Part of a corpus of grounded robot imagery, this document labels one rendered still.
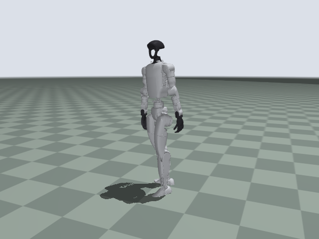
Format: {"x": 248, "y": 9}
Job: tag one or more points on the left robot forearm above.
{"x": 176, "y": 103}

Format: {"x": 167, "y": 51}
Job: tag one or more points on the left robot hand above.
{"x": 179, "y": 122}

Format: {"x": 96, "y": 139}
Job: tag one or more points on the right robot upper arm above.
{"x": 143, "y": 90}

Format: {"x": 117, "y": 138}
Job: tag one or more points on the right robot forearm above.
{"x": 144, "y": 103}

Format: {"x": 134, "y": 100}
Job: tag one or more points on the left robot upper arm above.
{"x": 169, "y": 70}

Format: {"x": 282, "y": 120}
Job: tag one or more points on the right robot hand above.
{"x": 144, "y": 119}

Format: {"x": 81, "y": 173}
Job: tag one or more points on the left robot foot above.
{"x": 161, "y": 192}

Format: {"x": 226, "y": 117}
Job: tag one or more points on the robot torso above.
{"x": 157, "y": 86}

